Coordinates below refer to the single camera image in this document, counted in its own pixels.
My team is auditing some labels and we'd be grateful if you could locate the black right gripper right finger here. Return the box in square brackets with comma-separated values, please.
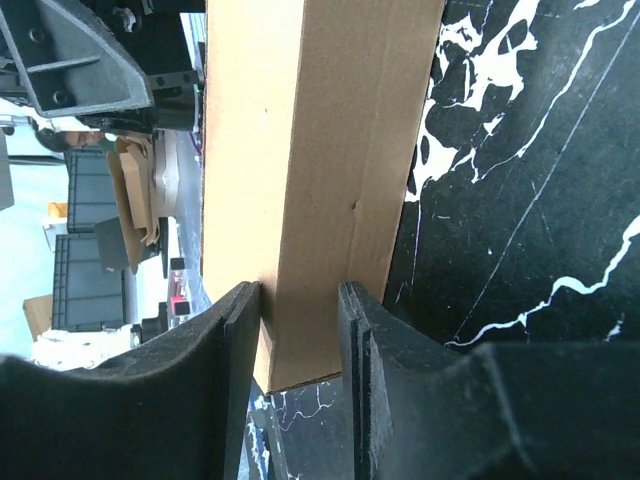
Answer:
[338, 282, 639, 479]

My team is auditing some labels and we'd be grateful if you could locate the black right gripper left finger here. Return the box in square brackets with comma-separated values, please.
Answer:
[1, 282, 260, 479]

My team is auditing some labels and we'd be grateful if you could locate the black storage crate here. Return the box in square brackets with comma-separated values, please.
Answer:
[52, 233, 125, 333]
[64, 147, 118, 233]

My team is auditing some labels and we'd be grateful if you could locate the upper black storage crate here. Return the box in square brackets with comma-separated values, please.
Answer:
[64, 147, 118, 233]

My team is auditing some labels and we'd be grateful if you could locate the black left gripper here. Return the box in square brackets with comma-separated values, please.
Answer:
[1, 1, 206, 131]

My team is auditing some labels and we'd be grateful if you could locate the cardboard box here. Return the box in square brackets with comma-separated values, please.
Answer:
[201, 1, 444, 393]

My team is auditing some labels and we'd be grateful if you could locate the stack of flat cardboard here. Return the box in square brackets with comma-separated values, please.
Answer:
[106, 131, 180, 273]

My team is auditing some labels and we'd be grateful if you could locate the person in background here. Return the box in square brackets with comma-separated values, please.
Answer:
[35, 128, 106, 153]

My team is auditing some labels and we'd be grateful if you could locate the lower black storage crate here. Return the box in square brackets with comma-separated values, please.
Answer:
[52, 233, 125, 333]

